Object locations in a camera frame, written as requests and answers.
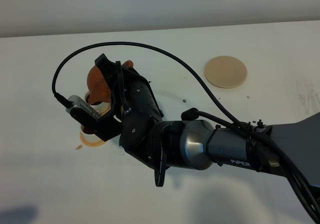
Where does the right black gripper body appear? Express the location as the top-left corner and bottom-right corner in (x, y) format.
(109, 66), (166, 171)

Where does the near orange saucer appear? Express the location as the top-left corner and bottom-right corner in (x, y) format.
(79, 132), (105, 147)

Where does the near white teacup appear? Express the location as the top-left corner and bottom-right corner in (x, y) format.
(80, 125), (94, 135)

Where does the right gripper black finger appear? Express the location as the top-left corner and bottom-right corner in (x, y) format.
(94, 54), (123, 89)

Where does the white teacup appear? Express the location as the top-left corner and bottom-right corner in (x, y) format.
(80, 125), (94, 135)
(84, 92), (111, 116)

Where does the brown clay teapot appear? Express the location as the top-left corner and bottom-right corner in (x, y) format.
(86, 60), (134, 106)

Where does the black camera cable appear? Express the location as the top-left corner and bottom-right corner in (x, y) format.
(51, 42), (320, 222)

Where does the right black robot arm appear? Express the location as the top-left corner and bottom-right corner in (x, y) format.
(95, 55), (320, 188)

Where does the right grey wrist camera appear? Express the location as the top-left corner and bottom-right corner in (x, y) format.
(66, 95), (122, 141)

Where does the far white teacup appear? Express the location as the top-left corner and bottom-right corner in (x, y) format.
(84, 92), (111, 116)

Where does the beige round teapot coaster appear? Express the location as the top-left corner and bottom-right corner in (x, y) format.
(204, 56), (248, 89)

